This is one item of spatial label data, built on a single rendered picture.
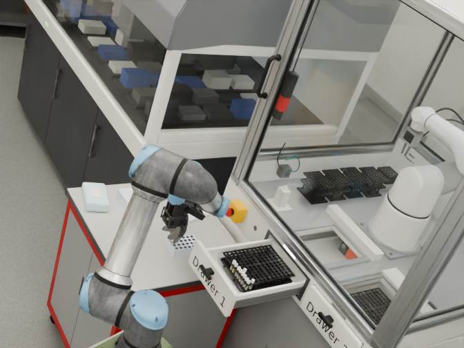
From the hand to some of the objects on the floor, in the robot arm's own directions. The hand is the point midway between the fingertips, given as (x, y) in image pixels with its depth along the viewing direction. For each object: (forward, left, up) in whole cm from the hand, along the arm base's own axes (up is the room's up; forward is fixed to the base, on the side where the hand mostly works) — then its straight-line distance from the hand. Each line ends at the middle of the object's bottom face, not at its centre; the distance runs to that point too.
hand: (175, 238), depth 260 cm
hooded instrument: (+83, +133, -85) cm, 178 cm away
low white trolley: (-1, +12, -81) cm, 82 cm away
